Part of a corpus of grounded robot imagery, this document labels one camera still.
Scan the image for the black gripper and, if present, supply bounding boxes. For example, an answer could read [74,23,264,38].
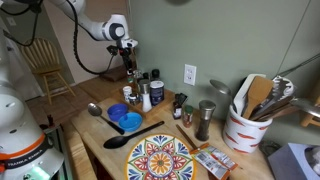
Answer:
[118,47,135,72]

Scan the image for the brown bottle white lid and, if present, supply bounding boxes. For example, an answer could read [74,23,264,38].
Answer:
[126,69,135,84]

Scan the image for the tall black lid bottle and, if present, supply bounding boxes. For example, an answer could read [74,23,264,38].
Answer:
[151,68,161,82]

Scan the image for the dark blue canister white lid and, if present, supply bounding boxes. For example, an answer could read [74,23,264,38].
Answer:
[149,80,165,107]

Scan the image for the wooden tray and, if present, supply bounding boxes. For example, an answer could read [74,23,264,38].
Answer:
[111,84,176,120]

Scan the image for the small dark sauce bottle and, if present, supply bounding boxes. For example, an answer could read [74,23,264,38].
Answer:
[172,101,184,121]

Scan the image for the spice jar green lid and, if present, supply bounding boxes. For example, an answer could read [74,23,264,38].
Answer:
[182,105,195,129]

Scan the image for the clear glass shaker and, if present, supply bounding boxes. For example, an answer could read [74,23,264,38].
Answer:
[133,69,144,83]

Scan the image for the dark brown cutting board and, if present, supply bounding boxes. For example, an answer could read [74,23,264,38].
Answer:
[99,63,129,83]

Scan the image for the small white jar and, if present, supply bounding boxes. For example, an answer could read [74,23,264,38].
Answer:
[122,85,133,103]

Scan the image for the small silver tin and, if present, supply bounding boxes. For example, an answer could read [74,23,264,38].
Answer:
[128,93,141,106]

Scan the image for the silver and white grinder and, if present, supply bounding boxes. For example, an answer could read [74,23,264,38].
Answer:
[137,79,153,113]

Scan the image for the dark blue bowl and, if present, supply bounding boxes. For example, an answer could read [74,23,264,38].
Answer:
[107,103,129,123]

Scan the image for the light blue bowl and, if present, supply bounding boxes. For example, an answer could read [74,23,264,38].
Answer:
[118,111,144,133]

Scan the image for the black plastic spoon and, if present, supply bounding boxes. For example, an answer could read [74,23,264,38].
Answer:
[103,120,166,150]

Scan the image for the wooden chair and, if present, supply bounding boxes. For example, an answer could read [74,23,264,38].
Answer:
[20,37,76,105]

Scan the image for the wooden stick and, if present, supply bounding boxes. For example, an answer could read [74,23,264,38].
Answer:
[175,124,200,151]

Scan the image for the metal ladle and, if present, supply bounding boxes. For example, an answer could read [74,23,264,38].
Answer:
[209,79,239,113]

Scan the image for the pepper grinder silver top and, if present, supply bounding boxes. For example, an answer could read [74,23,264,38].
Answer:
[195,99,217,142]

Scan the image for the colourful patterned plate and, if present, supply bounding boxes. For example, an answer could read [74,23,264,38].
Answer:
[124,133,198,180]

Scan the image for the orange bordered food packet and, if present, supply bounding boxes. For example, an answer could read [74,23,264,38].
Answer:
[207,144,239,172]
[189,142,232,180]

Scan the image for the wooden spatula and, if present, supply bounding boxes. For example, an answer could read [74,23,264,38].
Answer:
[242,75,275,120]

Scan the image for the white orange utensil crock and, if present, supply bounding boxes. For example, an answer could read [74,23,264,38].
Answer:
[222,103,274,155]

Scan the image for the metal tongs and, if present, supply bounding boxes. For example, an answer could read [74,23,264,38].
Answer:
[249,87,295,122]

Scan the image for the white slotted spoon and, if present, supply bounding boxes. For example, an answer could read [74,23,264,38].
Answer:
[271,75,297,102]

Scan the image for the large metal spoon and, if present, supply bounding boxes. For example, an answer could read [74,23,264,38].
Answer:
[289,97,320,120]

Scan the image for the blue tissue box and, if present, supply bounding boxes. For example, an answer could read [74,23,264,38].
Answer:
[267,142,320,180]

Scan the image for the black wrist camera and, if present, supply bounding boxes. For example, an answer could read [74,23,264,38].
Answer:
[106,44,120,57]

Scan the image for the metal spoon black handle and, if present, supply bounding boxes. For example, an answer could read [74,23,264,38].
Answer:
[87,102,126,136]

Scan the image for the white wall outlet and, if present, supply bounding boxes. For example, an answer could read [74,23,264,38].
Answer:
[183,63,198,87]

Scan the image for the wooden utensil handle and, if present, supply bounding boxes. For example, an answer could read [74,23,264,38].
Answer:
[258,103,302,123]

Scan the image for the thin wall cord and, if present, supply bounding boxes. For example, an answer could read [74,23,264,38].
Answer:
[276,0,312,76]

